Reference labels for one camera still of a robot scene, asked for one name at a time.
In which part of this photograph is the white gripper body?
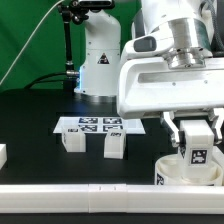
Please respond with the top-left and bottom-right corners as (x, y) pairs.
(117, 35), (224, 119)

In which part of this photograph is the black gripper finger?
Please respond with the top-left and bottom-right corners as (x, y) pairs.
(208, 108), (224, 145)
(160, 111), (180, 147)

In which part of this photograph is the white round stool seat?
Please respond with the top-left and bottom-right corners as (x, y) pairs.
(154, 154), (223, 186)

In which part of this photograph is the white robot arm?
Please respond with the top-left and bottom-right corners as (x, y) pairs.
(74, 0), (224, 145)

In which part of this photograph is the white marker sheet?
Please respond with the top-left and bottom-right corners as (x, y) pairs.
(54, 117), (145, 134)

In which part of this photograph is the white left side block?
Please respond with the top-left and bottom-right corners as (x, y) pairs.
(0, 144), (7, 170)

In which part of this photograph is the white right side rail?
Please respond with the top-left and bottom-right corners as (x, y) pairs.
(212, 146), (224, 167)

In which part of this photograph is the white rail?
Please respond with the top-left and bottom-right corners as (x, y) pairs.
(212, 146), (224, 167)
(0, 184), (224, 214)

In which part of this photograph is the black camera stand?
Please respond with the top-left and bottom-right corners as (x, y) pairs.
(58, 0), (115, 92)

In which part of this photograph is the white front rail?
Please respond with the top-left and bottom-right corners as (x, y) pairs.
(0, 184), (224, 214)

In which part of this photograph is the black cable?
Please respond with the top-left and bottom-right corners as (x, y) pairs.
(23, 71), (81, 90)

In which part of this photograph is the white cable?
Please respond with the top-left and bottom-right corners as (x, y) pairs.
(0, 0), (66, 86)

